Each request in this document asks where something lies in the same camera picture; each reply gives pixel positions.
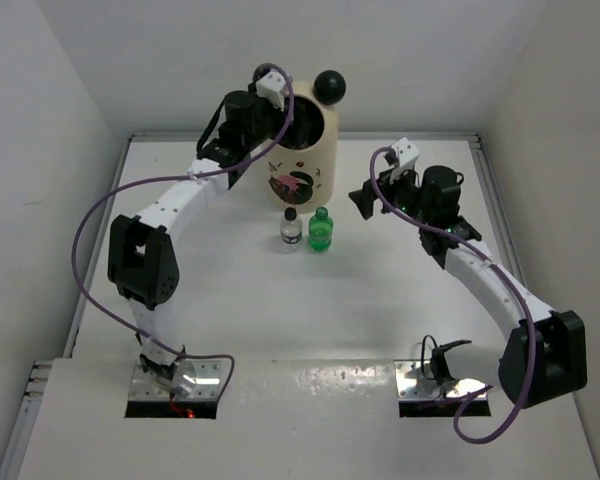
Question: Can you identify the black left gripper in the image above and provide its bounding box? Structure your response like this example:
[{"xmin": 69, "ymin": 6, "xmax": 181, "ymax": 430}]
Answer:
[{"xmin": 240, "ymin": 82, "xmax": 309, "ymax": 150}]

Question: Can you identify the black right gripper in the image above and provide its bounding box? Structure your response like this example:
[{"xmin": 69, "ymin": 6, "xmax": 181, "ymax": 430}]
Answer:
[{"xmin": 350, "ymin": 161, "xmax": 432, "ymax": 226}]

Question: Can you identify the green plastic bottle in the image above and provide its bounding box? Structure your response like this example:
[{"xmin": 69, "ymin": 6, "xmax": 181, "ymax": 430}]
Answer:
[{"xmin": 308, "ymin": 207, "xmax": 334, "ymax": 253}]

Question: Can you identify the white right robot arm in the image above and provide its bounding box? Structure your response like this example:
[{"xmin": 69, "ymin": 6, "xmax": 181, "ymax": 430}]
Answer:
[{"xmin": 348, "ymin": 165, "xmax": 587, "ymax": 408}]

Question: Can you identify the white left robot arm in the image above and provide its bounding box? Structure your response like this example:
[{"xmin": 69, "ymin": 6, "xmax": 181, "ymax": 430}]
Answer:
[{"xmin": 107, "ymin": 90, "xmax": 295, "ymax": 389}]

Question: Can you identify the cream bin with black ears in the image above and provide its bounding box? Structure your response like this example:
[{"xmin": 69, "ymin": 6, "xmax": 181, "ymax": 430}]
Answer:
[{"xmin": 254, "ymin": 70, "xmax": 347, "ymax": 214}]

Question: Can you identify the blue label clear bottle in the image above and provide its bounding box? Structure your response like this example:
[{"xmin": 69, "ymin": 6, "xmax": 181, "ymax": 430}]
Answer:
[{"xmin": 279, "ymin": 207, "xmax": 303, "ymax": 252}]

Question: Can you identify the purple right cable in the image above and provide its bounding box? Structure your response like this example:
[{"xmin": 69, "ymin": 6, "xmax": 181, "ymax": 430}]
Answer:
[{"xmin": 369, "ymin": 146, "xmax": 538, "ymax": 445}]

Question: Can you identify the purple cable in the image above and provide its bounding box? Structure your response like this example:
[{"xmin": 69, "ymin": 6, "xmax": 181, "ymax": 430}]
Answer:
[
  {"xmin": 71, "ymin": 62, "xmax": 296, "ymax": 396},
  {"xmin": 369, "ymin": 146, "xmax": 538, "ymax": 445}
]

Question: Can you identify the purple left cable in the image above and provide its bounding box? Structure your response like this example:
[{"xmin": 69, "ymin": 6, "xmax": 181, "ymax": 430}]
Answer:
[{"xmin": 71, "ymin": 62, "xmax": 296, "ymax": 396}]

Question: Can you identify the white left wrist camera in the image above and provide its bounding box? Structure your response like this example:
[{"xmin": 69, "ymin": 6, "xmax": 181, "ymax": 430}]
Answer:
[{"xmin": 255, "ymin": 69, "xmax": 293, "ymax": 111}]

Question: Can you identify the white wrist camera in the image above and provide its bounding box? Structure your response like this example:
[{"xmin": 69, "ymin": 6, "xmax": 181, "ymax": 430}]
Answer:
[
  {"xmin": 385, "ymin": 137, "xmax": 420, "ymax": 179},
  {"xmin": 255, "ymin": 69, "xmax": 293, "ymax": 111}
]

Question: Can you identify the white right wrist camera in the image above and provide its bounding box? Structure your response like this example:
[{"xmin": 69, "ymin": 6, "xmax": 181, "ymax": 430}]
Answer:
[{"xmin": 385, "ymin": 137, "xmax": 420, "ymax": 179}]

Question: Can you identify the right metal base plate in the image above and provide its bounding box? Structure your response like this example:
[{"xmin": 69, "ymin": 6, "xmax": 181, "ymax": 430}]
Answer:
[{"xmin": 394, "ymin": 360, "xmax": 486, "ymax": 402}]

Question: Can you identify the metal base plate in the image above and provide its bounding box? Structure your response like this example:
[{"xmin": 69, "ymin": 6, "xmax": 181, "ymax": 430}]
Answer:
[
  {"xmin": 128, "ymin": 360, "xmax": 221, "ymax": 402},
  {"xmin": 394, "ymin": 360, "xmax": 486, "ymax": 402}
]

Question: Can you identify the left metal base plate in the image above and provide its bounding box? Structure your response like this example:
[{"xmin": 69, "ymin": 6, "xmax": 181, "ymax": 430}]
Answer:
[{"xmin": 128, "ymin": 360, "xmax": 221, "ymax": 402}]

